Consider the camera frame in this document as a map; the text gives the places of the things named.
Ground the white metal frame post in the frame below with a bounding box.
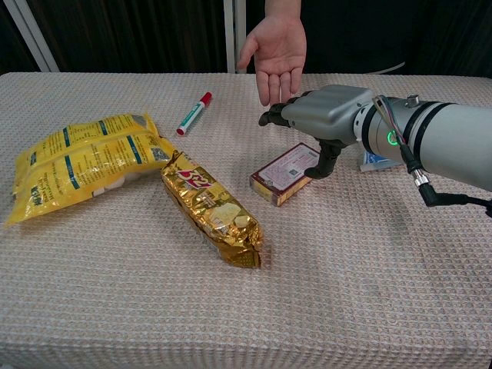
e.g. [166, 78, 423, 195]
[223, 0, 248, 75]

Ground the gold foil snack pack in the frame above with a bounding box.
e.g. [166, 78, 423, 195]
[160, 150, 265, 269]

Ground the yellow plastic snack bag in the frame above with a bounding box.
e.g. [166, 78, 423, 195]
[3, 112, 178, 228]

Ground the small brown box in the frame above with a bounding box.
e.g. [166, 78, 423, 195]
[249, 142, 324, 208]

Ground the white cable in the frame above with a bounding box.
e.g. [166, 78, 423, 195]
[369, 61, 407, 75]

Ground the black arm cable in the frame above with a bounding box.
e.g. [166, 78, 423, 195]
[372, 95, 492, 218]

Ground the beige woven tablecloth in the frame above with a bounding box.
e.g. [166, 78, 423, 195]
[0, 71, 492, 369]

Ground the blue and white packet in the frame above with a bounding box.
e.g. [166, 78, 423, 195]
[359, 149, 404, 173]

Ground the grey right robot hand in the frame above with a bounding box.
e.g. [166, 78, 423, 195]
[258, 85, 376, 180]

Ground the white slanted frame bar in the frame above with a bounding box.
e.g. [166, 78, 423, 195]
[2, 0, 61, 73]

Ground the red capped whiteboard marker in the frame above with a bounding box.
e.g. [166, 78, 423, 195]
[175, 91, 214, 137]

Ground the bare human forearm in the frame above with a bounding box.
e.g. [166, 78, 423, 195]
[264, 0, 303, 20]

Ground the bare human hand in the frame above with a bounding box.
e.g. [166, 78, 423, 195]
[235, 14, 308, 108]

